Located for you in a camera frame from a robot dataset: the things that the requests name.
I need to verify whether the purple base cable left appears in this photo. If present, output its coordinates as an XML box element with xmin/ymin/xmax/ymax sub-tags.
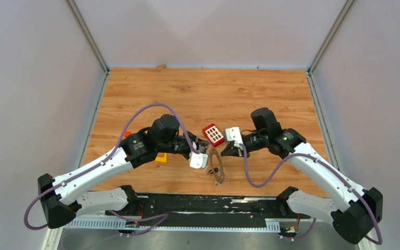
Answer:
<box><xmin>107</xmin><ymin>209</ymin><xmax>170</xmax><ymax>239</ymax></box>

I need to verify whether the red window toy block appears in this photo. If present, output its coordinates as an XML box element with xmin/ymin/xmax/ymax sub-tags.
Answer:
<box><xmin>202</xmin><ymin>123</ymin><xmax>225</xmax><ymax>147</ymax></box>

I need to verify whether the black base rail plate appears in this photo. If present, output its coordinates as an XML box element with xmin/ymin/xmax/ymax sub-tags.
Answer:
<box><xmin>117</xmin><ymin>193</ymin><xmax>309</xmax><ymax>228</ymax></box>

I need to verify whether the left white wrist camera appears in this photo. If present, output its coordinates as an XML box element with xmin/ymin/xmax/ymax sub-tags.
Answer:
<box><xmin>189</xmin><ymin>152</ymin><xmax>208</xmax><ymax>169</ymax></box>

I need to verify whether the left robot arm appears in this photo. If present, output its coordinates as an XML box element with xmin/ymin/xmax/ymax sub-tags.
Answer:
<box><xmin>37</xmin><ymin>114</ymin><xmax>210</xmax><ymax>229</ymax></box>

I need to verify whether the white slotted cable duct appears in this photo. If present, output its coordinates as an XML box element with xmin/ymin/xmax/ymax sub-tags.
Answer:
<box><xmin>64</xmin><ymin>217</ymin><xmax>281</xmax><ymax>233</ymax></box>

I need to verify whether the yellow triangular toy block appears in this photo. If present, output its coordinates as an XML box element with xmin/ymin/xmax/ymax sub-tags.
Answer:
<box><xmin>155</xmin><ymin>153</ymin><xmax>168</xmax><ymax>163</ymax></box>

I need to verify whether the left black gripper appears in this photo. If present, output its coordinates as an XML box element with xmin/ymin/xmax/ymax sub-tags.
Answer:
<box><xmin>158</xmin><ymin>131</ymin><xmax>209</xmax><ymax>158</ymax></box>

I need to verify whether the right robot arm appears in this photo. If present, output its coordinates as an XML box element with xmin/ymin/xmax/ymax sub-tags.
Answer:
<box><xmin>221</xmin><ymin>107</ymin><xmax>383</xmax><ymax>245</ymax></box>

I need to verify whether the grey metal keyring disc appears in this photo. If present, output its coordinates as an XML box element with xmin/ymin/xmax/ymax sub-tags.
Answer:
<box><xmin>207</xmin><ymin>147</ymin><xmax>226</xmax><ymax>185</ymax></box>

